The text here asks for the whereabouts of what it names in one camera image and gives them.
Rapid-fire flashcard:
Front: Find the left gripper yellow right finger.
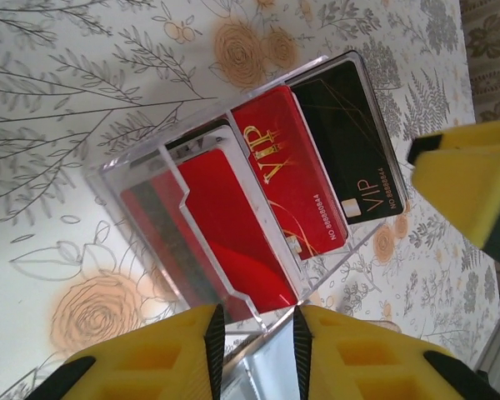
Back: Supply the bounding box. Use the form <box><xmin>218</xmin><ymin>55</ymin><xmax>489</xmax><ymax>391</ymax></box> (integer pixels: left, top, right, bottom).
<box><xmin>292</xmin><ymin>304</ymin><xmax>500</xmax><ymax>400</ymax></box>

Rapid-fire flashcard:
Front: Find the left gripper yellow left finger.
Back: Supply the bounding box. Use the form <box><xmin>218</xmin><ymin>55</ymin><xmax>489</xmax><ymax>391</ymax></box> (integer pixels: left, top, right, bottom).
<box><xmin>32</xmin><ymin>302</ymin><xmax>228</xmax><ymax>400</ymax></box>

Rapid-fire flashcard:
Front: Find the black VIP card 88888844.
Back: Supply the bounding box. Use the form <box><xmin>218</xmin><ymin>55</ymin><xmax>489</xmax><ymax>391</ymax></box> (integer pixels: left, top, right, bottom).
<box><xmin>289</xmin><ymin>59</ymin><xmax>410</xmax><ymax>228</ymax></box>

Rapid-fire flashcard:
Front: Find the red clear card box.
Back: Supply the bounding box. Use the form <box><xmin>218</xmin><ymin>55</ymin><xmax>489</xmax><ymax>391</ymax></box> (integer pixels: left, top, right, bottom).
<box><xmin>84</xmin><ymin>48</ymin><xmax>413</xmax><ymax>337</ymax></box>

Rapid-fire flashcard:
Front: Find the red card with stripe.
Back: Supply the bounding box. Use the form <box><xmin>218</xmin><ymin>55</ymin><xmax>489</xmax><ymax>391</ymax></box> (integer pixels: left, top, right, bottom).
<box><xmin>175</xmin><ymin>147</ymin><xmax>302</xmax><ymax>320</ymax></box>

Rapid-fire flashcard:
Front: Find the red VIP card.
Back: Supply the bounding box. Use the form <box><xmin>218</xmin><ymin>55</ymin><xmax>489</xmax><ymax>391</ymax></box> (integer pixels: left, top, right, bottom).
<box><xmin>232</xmin><ymin>85</ymin><xmax>351</xmax><ymax>263</ymax></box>

